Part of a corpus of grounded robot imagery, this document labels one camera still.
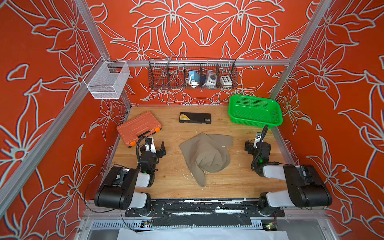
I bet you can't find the khaki skirt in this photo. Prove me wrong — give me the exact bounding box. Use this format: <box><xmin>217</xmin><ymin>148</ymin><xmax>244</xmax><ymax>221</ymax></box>
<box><xmin>180</xmin><ymin>133</ymin><xmax>234</xmax><ymax>188</ymax></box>

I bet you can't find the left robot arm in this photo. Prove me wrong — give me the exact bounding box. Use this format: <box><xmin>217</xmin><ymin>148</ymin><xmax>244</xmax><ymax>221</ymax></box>
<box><xmin>95</xmin><ymin>136</ymin><xmax>167</xmax><ymax>215</ymax></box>

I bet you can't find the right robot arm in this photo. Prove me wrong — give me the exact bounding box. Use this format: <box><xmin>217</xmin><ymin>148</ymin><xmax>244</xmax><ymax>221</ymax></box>
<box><xmin>245</xmin><ymin>140</ymin><xmax>333</xmax><ymax>217</ymax></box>

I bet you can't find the orange tool case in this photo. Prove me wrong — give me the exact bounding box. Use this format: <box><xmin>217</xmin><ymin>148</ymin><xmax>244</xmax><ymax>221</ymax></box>
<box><xmin>117</xmin><ymin>111</ymin><xmax>162</xmax><ymax>148</ymax></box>

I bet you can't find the green plastic basket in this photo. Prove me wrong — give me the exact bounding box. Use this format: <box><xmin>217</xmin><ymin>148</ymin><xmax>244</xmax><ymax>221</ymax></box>
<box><xmin>228</xmin><ymin>95</ymin><xmax>283</xmax><ymax>129</ymax></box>

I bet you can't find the black flat case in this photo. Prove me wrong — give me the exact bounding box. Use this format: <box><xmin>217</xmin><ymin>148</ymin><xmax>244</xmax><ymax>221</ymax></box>
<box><xmin>179</xmin><ymin>112</ymin><xmax>212</xmax><ymax>124</ymax></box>

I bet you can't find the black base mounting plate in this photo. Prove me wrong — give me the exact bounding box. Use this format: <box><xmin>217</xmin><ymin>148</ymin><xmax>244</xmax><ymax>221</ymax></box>
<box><xmin>124</xmin><ymin>198</ymin><xmax>285</xmax><ymax>230</ymax></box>

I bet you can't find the white button box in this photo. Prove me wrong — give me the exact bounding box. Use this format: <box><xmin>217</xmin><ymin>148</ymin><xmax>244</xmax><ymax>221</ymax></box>
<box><xmin>220</xmin><ymin>75</ymin><xmax>233</xmax><ymax>89</ymax></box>

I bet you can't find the blue white device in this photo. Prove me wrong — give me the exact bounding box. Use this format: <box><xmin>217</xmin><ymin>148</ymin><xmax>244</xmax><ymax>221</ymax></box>
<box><xmin>185</xmin><ymin>71</ymin><xmax>200</xmax><ymax>88</ymax></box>

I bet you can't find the white dial box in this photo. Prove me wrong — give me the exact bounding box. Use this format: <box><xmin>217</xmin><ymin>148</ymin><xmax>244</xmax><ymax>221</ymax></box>
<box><xmin>202</xmin><ymin>72</ymin><xmax>217</xmax><ymax>87</ymax></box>

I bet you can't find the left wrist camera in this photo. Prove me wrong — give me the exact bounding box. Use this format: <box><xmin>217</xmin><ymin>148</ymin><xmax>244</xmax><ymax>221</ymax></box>
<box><xmin>146</xmin><ymin>141</ymin><xmax>157</xmax><ymax>153</ymax></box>

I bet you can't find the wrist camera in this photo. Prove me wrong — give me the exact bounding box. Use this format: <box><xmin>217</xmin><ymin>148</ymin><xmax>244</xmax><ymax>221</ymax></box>
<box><xmin>146</xmin><ymin>141</ymin><xmax>157</xmax><ymax>153</ymax></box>
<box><xmin>253</xmin><ymin>133</ymin><xmax>265</xmax><ymax>148</ymax></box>

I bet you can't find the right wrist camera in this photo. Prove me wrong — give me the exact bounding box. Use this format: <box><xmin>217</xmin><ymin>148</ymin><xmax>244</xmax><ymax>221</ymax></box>
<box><xmin>253</xmin><ymin>133</ymin><xmax>265</xmax><ymax>148</ymax></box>

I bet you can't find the black wire wall basket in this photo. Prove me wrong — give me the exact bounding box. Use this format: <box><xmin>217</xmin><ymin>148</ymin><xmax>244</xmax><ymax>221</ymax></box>
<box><xmin>148</xmin><ymin>57</ymin><xmax>238</xmax><ymax>90</ymax></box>

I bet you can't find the clear plastic wall bin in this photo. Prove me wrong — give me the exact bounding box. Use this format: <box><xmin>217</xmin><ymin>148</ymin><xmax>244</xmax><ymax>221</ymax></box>
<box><xmin>84</xmin><ymin>62</ymin><xmax>131</xmax><ymax>100</ymax></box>

